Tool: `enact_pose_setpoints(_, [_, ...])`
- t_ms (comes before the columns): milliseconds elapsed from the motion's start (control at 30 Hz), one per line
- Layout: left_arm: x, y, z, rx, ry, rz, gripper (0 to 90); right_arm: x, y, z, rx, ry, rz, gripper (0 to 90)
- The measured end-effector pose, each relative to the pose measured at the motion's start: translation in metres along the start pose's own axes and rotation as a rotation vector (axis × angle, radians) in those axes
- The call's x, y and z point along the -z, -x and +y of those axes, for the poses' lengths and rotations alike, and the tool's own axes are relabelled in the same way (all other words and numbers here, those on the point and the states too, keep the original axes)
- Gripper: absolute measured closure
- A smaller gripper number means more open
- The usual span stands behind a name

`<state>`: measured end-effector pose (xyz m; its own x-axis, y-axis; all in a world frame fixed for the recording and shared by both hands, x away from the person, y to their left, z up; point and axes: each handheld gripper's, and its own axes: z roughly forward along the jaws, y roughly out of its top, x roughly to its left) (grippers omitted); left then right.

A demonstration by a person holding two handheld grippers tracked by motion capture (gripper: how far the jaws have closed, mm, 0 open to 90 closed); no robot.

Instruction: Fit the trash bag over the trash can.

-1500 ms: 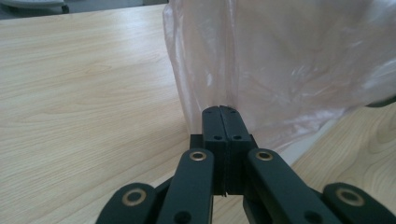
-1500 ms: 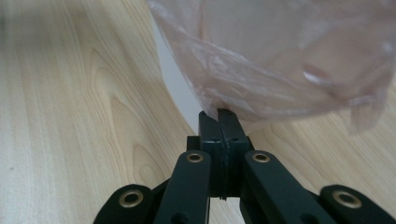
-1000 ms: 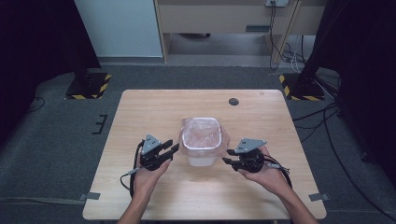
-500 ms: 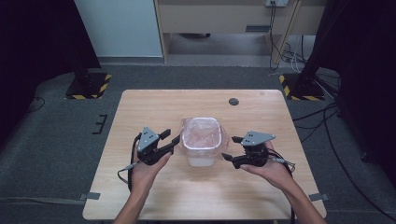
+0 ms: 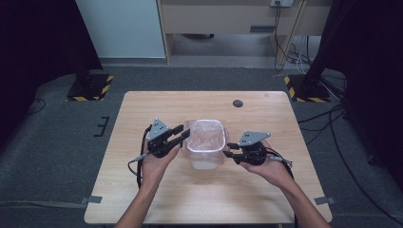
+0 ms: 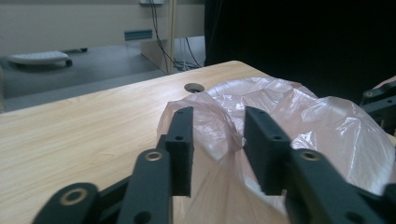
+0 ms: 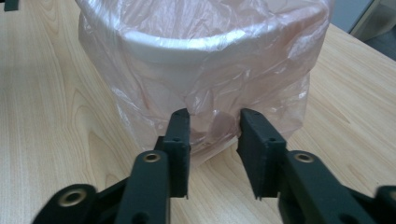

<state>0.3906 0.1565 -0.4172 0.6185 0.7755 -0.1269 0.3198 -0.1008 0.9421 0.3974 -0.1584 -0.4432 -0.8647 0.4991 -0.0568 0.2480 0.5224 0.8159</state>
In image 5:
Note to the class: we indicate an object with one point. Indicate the person's right hand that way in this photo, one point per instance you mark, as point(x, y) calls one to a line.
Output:
point(275, 172)

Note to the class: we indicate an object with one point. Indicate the dark round table grommet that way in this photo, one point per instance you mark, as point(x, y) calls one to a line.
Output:
point(237, 103)

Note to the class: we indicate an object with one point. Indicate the person's left hand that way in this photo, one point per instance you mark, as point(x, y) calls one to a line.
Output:
point(155, 172)

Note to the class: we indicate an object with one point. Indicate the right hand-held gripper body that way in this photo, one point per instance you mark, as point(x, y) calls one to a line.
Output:
point(253, 153)

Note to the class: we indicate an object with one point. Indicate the black striped stand base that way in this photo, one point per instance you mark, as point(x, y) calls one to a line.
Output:
point(309, 91)
point(92, 87)

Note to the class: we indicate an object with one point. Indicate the white partition panel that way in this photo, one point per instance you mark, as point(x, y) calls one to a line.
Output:
point(120, 28)

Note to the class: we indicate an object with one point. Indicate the light wooden desk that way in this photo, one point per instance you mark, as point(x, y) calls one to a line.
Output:
point(221, 15)

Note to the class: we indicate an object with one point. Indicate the black curtain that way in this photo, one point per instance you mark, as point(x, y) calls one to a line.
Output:
point(374, 63)
point(38, 41)

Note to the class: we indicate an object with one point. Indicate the grey power strip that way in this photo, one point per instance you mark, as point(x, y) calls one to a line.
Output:
point(281, 2)

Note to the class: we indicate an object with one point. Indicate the white plastic bin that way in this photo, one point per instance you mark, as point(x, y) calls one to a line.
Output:
point(204, 164)

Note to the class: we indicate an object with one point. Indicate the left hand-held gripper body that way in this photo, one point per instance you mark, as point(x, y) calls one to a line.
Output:
point(158, 142)

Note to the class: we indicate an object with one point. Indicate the grey tape piece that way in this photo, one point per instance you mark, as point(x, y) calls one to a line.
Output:
point(92, 199)
point(324, 200)

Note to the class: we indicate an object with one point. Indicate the clear pink plastic bag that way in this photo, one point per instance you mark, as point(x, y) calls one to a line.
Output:
point(206, 139)

